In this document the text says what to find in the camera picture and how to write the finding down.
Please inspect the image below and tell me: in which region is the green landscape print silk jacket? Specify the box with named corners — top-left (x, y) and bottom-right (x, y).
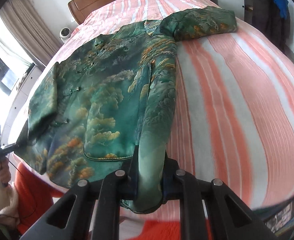
top-left (15, 7), bottom-right (237, 213)

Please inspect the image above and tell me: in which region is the cream knit sleeve forearm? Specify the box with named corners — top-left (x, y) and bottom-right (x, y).
top-left (0, 183), bottom-right (19, 229)

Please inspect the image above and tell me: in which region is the left hand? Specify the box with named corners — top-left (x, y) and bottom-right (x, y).
top-left (0, 157), bottom-right (11, 187)

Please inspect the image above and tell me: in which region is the white window bench cabinet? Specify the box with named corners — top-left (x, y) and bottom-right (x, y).
top-left (1, 66), bottom-right (42, 145)

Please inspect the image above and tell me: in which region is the window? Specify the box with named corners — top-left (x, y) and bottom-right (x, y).
top-left (0, 17), bottom-right (35, 95)

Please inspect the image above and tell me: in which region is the pink striped bed sheet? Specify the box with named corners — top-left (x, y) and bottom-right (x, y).
top-left (23, 0), bottom-right (294, 209)

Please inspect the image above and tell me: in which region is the beige curtain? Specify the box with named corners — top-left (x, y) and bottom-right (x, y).
top-left (0, 0), bottom-right (61, 66)

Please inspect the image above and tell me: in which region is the black jacket hanging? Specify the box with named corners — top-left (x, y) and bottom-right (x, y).
top-left (252, 0), bottom-right (290, 52)

